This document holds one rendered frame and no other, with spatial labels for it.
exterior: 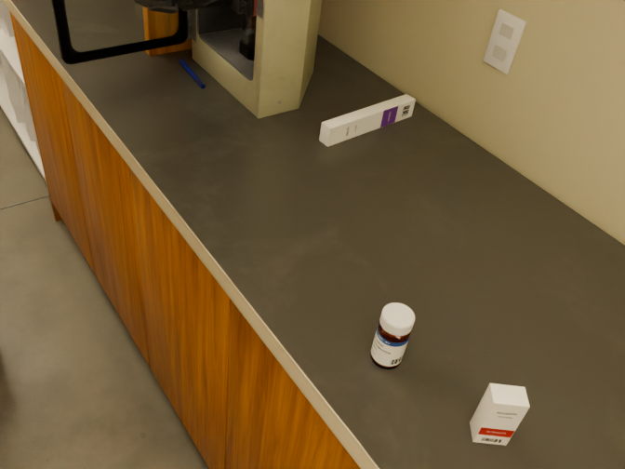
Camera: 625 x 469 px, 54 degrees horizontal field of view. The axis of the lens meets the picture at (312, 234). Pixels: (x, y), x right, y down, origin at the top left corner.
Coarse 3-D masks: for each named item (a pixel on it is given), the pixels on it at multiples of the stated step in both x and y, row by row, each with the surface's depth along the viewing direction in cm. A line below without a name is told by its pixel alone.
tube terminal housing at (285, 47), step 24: (264, 0) 118; (288, 0) 121; (312, 0) 128; (264, 24) 121; (288, 24) 125; (312, 24) 136; (192, 48) 152; (264, 48) 125; (288, 48) 128; (312, 48) 145; (216, 72) 145; (264, 72) 128; (288, 72) 132; (240, 96) 139; (264, 96) 132; (288, 96) 136
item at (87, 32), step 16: (64, 0) 125; (80, 0) 127; (96, 0) 129; (112, 0) 131; (128, 0) 133; (80, 16) 129; (96, 16) 131; (112, 16) 133; (128, 16) 135; (144, 16) 138; (160, 16) 140; (176, 16) 143; (80, 32) 131; (96, 32) 133; (112, 32) 135; (128, 32) 138; (144, 32) 140; (160, 32) 142; (176, 32) 145; (80, 48) 133; (96, 48) 135
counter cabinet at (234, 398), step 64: (64, 128) 175; (64, 192) 205; (128, 192) 140; (128, 256) 160; (192, 256) 118; (128, 320) 185; (192, 320) 131; (192, 384) 148; (256, 384) 111; (256, 448) 122; (320, 448) 96
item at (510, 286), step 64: (64, 64) 144; (128, 64) 147; (192, 64) 151; (320, 64) 159; (128, 128) 126; (192, 128) 129; (256, 128) 132; (320, 128) 135; (384, 128) 138; (448, 128) 141; (192, 192) 113; (256, 192) 115; (320, 192) 117; (384, 192) 120; (448, 192) 122; (512, 192) 125; (256, 256) 102; (320, 256) 104; (384, 256) 106; (448, 256) 108; (512, 256) 110; (576, 256) 112; (256, 320) 93; (320, 320) 93; (448, 320) 96; (512, 320) 98; (576, 320) 99; (320, 384) 84; (384, 384) 85; (448, 384) 87; (512, 384) 88; (576, 384) 89; (384, 448) 78; (448, 448) 79; (512, 448) 80; (576, 448) 81
